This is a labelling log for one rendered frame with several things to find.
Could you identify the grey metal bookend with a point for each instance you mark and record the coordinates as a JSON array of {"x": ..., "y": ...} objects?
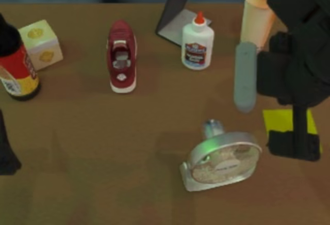
[{"x": 174, "y": 8}]

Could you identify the dark sauce bottle red label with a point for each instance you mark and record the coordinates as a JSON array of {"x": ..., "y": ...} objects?
[{"x": 15, "y": 65}]

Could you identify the yellow cloth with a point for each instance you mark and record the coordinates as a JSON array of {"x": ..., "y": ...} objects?
[{"x": 279, "y": 120}]

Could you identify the cream paper cup with straw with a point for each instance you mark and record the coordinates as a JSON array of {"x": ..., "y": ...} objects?
[{"x": 255, "y": 16}]

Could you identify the grey remote control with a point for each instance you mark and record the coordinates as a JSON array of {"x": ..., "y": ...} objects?
[{"x": 245, "y": 80}]

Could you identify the red sneaker white sole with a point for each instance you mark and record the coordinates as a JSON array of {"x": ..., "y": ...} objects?
[{"x": 123, "y": 79}]

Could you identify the white glue bottle orange cap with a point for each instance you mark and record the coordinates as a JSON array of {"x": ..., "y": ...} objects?
[{"x": 197, "y": 41}]

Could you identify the silver round tin container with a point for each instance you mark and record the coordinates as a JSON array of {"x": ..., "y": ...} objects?
[{"x": 219, "y": 165}]

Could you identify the black flat box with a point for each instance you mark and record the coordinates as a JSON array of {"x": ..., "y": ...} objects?
[{"x": 281, "y": 145}]

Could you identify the small clear bottle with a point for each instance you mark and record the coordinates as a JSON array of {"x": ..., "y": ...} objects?
[{"x": 212, "y": 128}]

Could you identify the white cube box yellow prints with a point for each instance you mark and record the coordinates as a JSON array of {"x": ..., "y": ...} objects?
[{"x": 41, "y": 43}]

